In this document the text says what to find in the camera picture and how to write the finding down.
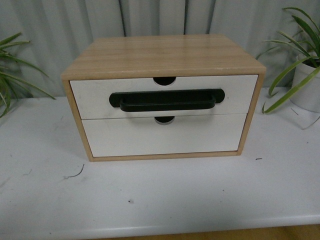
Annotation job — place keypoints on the black drawer handle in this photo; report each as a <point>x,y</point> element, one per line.
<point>167,100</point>

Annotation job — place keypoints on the wooden drawer cabinet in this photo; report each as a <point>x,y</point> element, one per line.
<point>163,58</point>

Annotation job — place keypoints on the grey curtain backdrop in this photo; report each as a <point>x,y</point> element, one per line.
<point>57,31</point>

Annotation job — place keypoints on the white plant pot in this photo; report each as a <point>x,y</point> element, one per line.
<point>308,97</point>

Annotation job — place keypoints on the green plant left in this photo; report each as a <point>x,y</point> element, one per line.
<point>12,86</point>

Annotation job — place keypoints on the green plant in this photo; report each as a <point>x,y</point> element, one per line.
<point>306,44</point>
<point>12,86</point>

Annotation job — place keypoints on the green plant right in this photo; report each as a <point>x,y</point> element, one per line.
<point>306,44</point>

